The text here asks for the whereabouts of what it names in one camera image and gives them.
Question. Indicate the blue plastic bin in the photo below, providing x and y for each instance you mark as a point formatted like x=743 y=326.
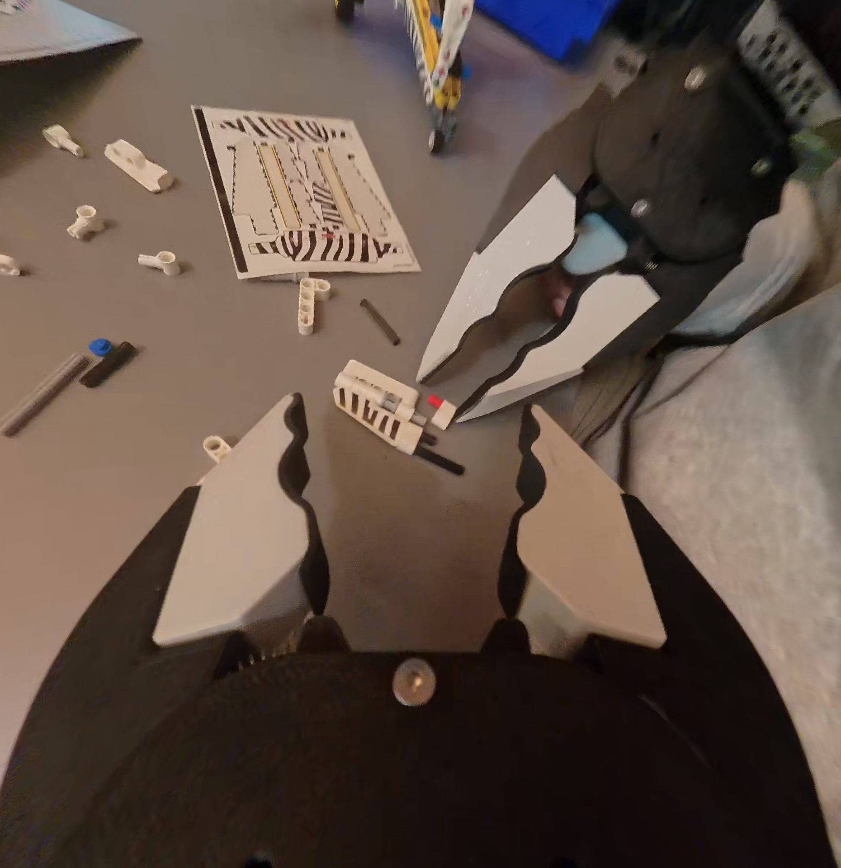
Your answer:
x=549 y=24

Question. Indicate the zebra striped lego assembly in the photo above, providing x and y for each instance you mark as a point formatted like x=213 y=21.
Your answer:
x=376 y=407

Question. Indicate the white lego axle connector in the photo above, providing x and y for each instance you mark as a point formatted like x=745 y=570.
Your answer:
x=161 y=263

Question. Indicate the grey instruction booklet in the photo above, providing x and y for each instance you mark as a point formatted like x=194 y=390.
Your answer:
x=47 y=30

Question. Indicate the white long lego panel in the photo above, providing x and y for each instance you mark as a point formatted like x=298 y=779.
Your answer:
x=139 y=166

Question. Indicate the small white red lego piece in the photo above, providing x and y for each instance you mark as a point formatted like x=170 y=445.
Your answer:
x=444 y=413

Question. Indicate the yellow white lego vehicle model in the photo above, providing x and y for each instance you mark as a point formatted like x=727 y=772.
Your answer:
x=442 y=81

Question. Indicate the zebra striped sticker sheet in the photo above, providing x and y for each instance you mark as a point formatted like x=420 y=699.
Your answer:
x=305 y=196

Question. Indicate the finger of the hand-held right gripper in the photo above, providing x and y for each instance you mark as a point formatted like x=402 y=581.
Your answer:
x=515 y=251
x=590 y=325

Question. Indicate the black lego connector tube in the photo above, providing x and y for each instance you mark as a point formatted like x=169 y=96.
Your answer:
x=108 y=365

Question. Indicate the short black lego axle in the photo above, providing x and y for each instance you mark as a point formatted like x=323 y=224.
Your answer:
x=380 y=322

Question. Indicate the person's right forearm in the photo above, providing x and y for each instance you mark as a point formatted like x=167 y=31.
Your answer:
x=800 y=237

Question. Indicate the person's grey sweatshirt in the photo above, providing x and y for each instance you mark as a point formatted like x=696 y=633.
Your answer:
x=753 y=508

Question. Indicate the white two-hole lego connector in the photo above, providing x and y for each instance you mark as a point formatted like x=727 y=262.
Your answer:
x=217 y=449

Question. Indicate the white long lego beam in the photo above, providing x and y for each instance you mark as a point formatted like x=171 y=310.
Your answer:
x=0 y=264

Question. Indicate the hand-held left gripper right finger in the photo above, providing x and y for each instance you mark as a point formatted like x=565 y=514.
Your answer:
x=583 y=556

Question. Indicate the white round lego connector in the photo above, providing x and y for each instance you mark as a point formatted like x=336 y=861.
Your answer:
x=87 y=222

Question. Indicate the white angled lego beam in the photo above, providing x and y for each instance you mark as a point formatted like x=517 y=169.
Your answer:
x=306 y=305

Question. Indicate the white lego pin connector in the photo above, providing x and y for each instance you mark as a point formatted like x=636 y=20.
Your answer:
x=61 y=139

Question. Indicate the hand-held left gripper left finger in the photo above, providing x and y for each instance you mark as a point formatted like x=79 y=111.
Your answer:
x=237 y=542

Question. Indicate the blue round lego piece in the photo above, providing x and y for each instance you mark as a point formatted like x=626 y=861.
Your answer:
x=100 y=347

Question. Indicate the grey lego axle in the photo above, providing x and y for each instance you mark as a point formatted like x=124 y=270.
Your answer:
x=41 y=394

